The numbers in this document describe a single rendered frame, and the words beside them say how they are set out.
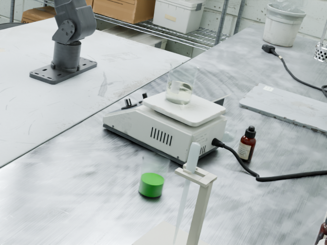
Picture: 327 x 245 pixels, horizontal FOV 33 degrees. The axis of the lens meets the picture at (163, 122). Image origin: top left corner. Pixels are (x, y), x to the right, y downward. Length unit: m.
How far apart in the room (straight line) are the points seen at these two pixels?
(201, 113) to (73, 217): 0.32
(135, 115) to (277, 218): 0.31
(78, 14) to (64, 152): 0.40
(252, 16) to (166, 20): 0.54
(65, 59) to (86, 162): 0.42
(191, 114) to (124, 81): 0.39
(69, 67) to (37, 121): 0.28
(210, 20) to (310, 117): 2.28
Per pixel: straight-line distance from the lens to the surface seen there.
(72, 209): 0.81
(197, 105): 1.01
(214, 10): 3.54
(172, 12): 3.29
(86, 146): 0.98
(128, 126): 1.01
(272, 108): 1.33
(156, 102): 0.99
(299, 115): 1.33
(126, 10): 3.30
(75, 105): 1.15
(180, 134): 0.95
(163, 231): 0.78
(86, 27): 1.26
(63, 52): 1.29
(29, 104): 1.13
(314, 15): 3.39
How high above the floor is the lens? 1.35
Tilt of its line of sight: 23 degrees down
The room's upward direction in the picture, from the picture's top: 11 degrees clockwise
